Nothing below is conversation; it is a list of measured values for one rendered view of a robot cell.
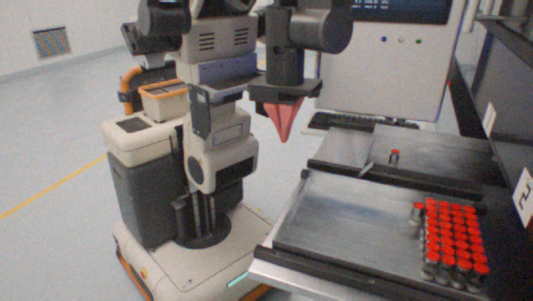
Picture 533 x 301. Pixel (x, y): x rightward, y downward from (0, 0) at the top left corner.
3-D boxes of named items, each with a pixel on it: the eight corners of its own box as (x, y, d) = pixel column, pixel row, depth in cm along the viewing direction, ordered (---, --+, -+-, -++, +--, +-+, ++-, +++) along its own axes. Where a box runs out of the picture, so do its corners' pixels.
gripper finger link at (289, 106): (291, 152, 53) (292, 92, 49) (248, 145, 55) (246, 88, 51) (305, 135, 58) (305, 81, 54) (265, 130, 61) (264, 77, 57)
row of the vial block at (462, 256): (456, 223, 69) (462, 204, 67) (464, 290, 54) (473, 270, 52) (444, 220, 70) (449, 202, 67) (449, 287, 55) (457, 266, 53)
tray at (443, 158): (499, 152, 96) (503, 142, 94) (522, 205, 74) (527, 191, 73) (374, 133, 107) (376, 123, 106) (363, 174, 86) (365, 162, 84)
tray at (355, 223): (468, 215, 71) (472, 201, 70) (488, 319, 50) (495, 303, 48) (310, 181, 83) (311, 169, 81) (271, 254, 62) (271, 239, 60)
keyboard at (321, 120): (418, 128, 130) (420, 122, 129) (421, 143, 118) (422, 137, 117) (314, 114, 141) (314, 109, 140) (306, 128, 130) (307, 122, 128)
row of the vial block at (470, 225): (468, 225, 68) (475, 207, 66) (481, 295, 53) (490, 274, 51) (456, 223, 69) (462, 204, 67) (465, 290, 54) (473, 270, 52)
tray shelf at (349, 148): (493, 151, 101) (495, 146, 100) (595, 392, 43) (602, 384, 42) (332, 126, 117) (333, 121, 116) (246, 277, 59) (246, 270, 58)
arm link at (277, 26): (286, -1, 51) (256, 0, 48) (321, -1, 46) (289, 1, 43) (286, 47, 54) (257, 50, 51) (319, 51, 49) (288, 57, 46)
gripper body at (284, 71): (311, 102, 48) (313, 49, 45) (246, 95, 52) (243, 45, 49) (323, 90, 54) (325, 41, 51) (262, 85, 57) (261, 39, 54)
